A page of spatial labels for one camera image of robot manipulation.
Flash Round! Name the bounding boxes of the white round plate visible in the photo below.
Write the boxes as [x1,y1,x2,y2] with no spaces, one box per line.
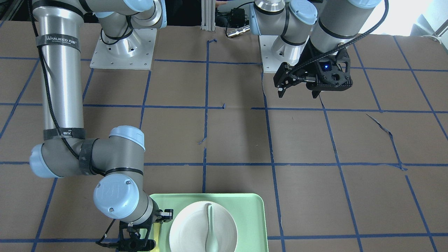
[169,201,238,252]

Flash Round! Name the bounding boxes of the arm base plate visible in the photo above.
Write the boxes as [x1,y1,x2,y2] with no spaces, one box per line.
[258,35,308,73]
[90,29,158,70]

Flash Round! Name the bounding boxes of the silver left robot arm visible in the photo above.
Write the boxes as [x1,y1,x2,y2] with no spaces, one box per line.
[249,0,389,98]

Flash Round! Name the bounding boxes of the aluminium frame post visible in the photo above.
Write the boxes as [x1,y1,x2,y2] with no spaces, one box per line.
[200,0,216,32]

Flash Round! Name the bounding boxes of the light green plastic spoon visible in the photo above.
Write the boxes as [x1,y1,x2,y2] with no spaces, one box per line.
[205,203,219,252]

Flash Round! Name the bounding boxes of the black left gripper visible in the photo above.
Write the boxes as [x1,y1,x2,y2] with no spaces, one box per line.
[273,40,336,98]

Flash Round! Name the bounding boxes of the silver cylindrical connector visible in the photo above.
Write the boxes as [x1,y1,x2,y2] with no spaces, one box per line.
[225,25,251,39]

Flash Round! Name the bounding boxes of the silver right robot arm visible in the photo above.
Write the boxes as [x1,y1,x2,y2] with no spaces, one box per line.
[28,0,173,248]

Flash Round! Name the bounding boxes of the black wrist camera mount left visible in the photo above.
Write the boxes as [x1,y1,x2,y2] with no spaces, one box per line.
[305,48,353,97]

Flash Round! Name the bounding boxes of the light green plastic tray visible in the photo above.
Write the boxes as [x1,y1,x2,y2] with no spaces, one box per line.
[149,193,268,252]

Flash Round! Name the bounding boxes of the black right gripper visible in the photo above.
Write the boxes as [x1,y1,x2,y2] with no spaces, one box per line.
[122,199,174,226]

